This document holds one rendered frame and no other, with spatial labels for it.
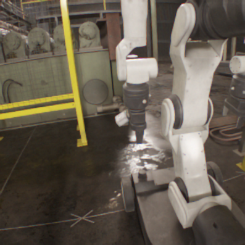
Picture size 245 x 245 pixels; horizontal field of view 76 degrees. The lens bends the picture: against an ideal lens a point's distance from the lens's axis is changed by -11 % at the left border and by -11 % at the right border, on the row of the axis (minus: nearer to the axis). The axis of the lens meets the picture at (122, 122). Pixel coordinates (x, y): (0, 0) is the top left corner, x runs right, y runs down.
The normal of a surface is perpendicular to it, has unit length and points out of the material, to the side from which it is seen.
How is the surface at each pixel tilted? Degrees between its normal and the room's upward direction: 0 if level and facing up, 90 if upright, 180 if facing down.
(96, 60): 90
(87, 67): 90
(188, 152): 60
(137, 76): 102
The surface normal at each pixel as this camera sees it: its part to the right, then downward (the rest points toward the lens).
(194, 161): 0.07, -0.13
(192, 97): 0.14, 0.53
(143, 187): 0.04, -0.38
